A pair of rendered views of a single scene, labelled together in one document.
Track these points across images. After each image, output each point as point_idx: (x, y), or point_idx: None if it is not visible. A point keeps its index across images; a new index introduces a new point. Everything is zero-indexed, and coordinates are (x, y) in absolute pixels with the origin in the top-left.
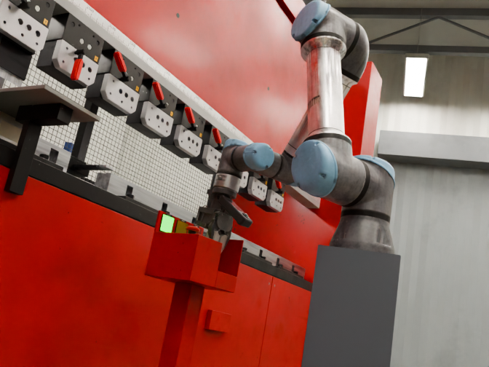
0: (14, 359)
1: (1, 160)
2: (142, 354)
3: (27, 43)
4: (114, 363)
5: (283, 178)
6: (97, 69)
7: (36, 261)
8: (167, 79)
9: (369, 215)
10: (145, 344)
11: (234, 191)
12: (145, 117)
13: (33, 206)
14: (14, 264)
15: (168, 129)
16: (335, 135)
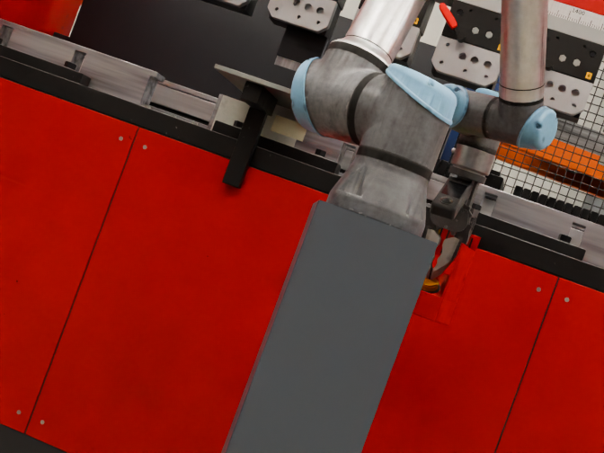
0: (232, 368)
1: (222, 152)
2: (448, 435)
3: (305, 24)
4: (388, 429)
5: (497, 135)
6: (415, 34)
7: (263, 265)
8: (578, 21)
9: (358, 153)
10: (457, 422)
11: (468, 170)
12: None
13: (261, 202)
14: (234, 263)
15: (578, 101)
16: (332, 45)
